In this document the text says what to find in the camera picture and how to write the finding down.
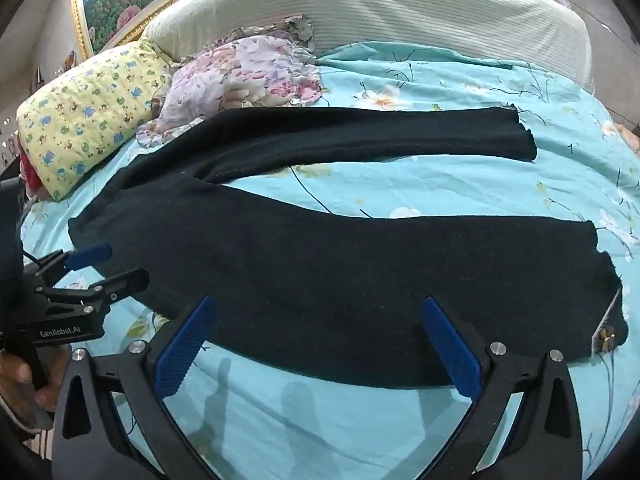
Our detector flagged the pink floral ruffled pillow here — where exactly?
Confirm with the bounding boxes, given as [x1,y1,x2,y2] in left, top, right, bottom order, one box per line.
[136,14,326,148]

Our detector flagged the white ribbed headboard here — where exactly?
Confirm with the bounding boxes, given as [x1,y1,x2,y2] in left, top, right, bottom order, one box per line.
[142,0,596,93]

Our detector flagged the person's left hand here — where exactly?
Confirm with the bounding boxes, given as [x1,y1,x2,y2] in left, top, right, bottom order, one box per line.
[0,349,69,412]

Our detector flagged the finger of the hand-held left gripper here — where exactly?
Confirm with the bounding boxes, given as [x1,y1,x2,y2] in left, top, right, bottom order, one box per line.
[34,268,151,317]
[25,243,114,287]

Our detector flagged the teal floral bed sheet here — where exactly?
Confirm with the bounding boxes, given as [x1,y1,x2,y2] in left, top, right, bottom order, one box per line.
[20,42,640,480]

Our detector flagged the red cloth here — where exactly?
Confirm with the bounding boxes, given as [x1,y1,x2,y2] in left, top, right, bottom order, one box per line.
[17,150,46,197]

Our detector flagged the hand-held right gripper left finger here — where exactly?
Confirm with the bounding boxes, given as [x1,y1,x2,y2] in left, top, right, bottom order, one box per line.
[51,294,223,480]

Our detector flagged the yellow printed pillow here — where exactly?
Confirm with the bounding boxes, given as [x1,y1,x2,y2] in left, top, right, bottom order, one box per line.
[16,40,168,203]

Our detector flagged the black pants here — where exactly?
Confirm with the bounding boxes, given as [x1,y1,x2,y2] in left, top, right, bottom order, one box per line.
[67,105,630,390]

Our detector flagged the person's left forearm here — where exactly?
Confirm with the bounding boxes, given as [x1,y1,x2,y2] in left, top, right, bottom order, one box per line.
[0,394,53,461]

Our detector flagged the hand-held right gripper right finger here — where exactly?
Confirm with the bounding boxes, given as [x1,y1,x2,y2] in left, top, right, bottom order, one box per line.
[421,296,585,480]

